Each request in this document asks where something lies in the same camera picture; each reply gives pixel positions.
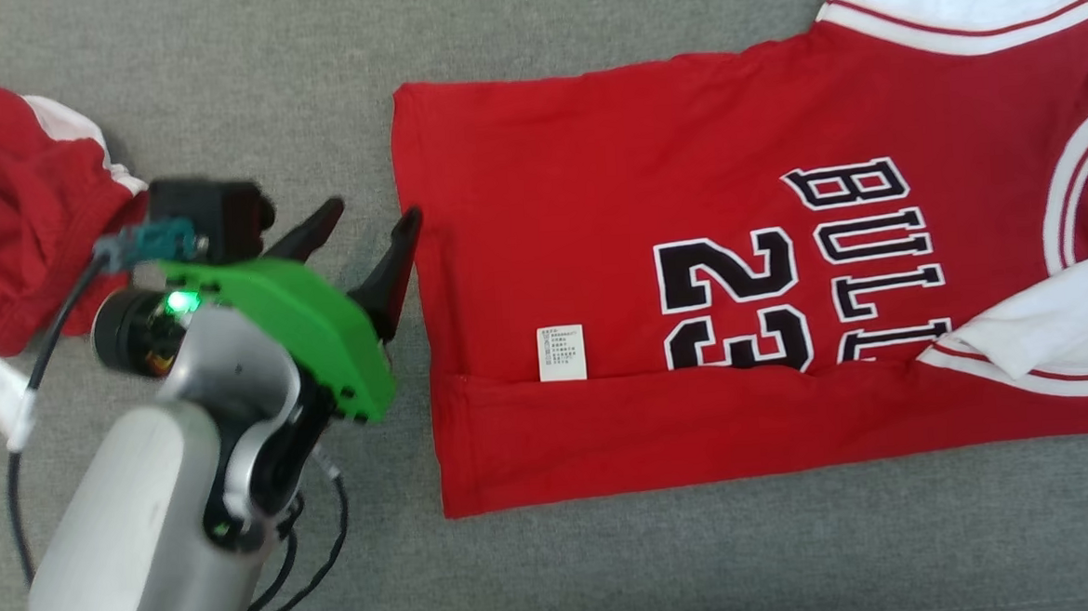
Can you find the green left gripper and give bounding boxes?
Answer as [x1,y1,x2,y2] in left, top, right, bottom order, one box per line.
[85,192,434,439]

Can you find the red Bulls 23 jersey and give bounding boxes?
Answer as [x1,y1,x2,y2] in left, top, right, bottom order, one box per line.
[384,0,1088,523]

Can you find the black left camera cable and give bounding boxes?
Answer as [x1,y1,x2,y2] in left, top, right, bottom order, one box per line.
[0,254,127,591]

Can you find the red shorts with white trim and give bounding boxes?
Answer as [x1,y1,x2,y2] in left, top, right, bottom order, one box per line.
[0,75,159,359]

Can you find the black left arm cable loops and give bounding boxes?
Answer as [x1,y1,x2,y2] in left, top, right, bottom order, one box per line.
[224,445,357,611]

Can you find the teal left camera connector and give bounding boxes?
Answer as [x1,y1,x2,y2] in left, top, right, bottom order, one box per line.
[92,219,213,275]

